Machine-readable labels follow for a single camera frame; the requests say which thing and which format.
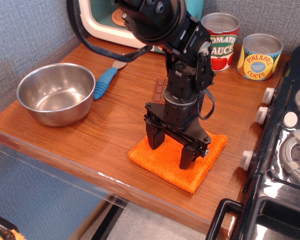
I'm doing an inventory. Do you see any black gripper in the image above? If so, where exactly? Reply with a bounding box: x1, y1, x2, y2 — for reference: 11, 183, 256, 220
144, 88, 212, 170

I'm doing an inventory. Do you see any orange cloth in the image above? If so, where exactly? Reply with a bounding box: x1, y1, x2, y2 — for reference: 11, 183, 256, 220
127, 133, 228, 194

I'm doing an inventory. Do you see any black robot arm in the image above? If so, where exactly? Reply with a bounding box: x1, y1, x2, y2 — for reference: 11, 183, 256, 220
115, 0, 215, 170

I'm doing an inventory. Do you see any toy chocolate bar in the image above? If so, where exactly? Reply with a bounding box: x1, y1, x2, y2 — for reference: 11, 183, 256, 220
152, 78, 168, 105

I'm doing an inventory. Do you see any white stove knob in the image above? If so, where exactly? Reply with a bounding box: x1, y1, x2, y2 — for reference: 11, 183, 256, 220
262, 87, 275, 105
255, 106, 269, 125
239, 150, 254, 172

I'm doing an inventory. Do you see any black toy stove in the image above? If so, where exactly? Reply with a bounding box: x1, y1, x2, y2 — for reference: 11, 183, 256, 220
206, 46, 300, 240

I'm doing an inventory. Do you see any pineapple slices can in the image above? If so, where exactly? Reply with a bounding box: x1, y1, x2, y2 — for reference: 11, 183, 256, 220
237, 33, 284, 81

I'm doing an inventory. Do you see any steel bowl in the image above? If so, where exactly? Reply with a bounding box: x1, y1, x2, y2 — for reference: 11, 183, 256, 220
16, 63, 96, 127

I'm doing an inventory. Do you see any tomato sauce can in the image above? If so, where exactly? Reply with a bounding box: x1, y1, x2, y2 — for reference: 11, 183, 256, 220
201, 12, 240, 72

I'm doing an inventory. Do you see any toy microwave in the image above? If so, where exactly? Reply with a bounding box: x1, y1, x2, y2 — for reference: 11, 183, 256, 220
78, 0, 210, 57

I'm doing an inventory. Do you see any blue handled fork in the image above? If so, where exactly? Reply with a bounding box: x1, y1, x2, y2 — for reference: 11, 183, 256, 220
93, 60, 127, 101

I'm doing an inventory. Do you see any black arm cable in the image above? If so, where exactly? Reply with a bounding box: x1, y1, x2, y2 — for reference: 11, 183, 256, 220
66, 0, 154, 63

